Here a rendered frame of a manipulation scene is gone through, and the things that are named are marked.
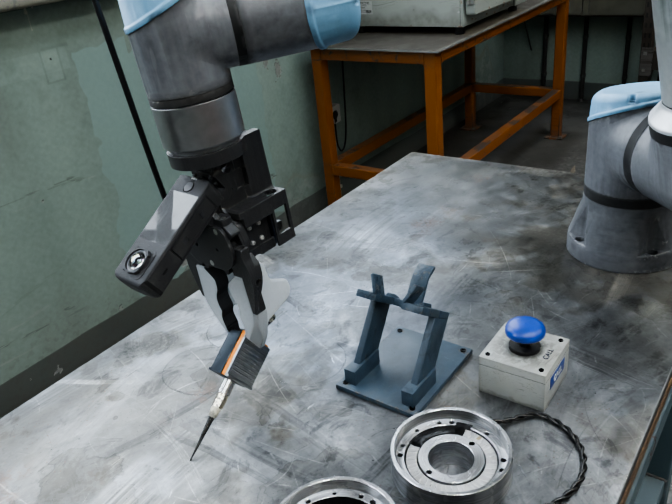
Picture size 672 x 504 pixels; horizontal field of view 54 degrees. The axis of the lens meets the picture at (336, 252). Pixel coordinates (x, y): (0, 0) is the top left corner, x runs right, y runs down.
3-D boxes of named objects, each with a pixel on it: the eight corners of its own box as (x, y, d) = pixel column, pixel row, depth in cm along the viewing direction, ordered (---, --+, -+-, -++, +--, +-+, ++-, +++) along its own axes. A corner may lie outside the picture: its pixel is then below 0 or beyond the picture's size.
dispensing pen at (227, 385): (167, 448, 65) (244, 296, 70) (194, 460, 68) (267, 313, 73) (181, 456, 63) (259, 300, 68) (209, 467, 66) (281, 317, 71)
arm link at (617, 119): (642, 161, 96) (653, 65, 89) (709, 194, 84) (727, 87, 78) (565, 175, 94) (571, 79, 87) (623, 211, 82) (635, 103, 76)
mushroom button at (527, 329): (535, 379, 67) (537, 338, 65) (498, 367, 69) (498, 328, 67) (549, 358, 70) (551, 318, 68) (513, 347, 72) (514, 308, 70)
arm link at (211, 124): (185, 112, 54) (129, 107, 59) (200, 165, 56) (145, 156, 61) (252, 84, 58) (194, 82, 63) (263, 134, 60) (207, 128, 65)
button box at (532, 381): (544, 412, 66) (546, 373, 64) (478, 390, 70) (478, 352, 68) (571, 368, 72) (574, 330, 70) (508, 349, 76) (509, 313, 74)
